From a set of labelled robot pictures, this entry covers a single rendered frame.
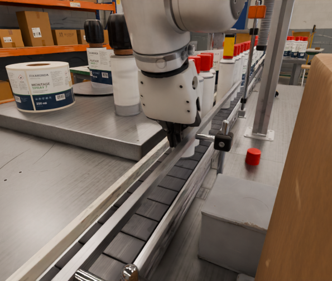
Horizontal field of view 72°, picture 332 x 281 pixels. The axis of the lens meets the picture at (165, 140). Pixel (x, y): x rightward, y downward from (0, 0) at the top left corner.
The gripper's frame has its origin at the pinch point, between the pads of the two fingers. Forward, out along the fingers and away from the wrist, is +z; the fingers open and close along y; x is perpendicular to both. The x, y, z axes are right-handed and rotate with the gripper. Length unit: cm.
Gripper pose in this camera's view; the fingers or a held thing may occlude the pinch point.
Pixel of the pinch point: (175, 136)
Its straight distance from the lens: 45.6
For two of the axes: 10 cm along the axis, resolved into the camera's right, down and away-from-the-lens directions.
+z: 1.4, 7.2, 6.8
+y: -9.1, -1.8, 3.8
